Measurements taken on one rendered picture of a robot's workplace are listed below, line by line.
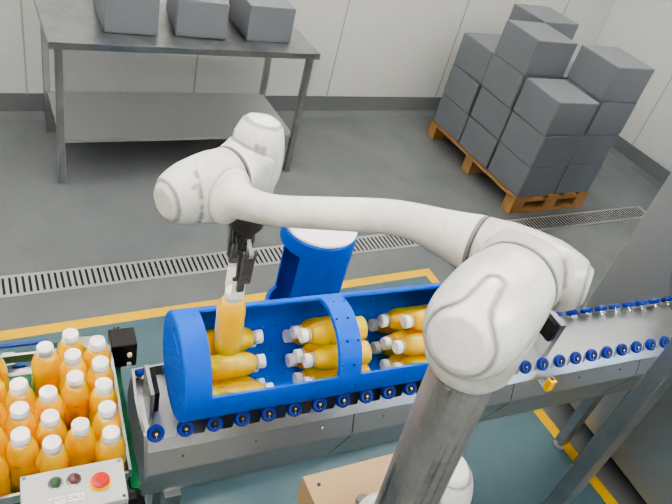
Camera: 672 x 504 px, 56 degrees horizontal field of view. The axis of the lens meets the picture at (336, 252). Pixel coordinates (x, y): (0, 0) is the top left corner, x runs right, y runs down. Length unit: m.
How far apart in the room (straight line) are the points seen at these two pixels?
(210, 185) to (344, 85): 4.55
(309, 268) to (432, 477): 1.37
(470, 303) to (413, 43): 5.03
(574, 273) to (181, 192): 0.63
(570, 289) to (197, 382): 0.92
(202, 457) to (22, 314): 1.77
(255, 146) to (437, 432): 0.59
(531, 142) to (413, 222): 3.83
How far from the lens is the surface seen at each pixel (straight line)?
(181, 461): 1.81
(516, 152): 4.97
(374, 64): 5.65
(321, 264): 2.30
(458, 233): 1.02
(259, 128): 1.19
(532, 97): 4.86
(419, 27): 5.73
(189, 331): 1.58
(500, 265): 0.87
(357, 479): 1.60
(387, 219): 1.07
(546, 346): 2.34
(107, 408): 1.61
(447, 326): 0.81
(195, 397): 1.59
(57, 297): 3.46
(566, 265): 0.98
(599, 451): 2.47
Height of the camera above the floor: 2.37
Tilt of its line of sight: 37 degrees down
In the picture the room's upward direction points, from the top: 16 degrees clockwise
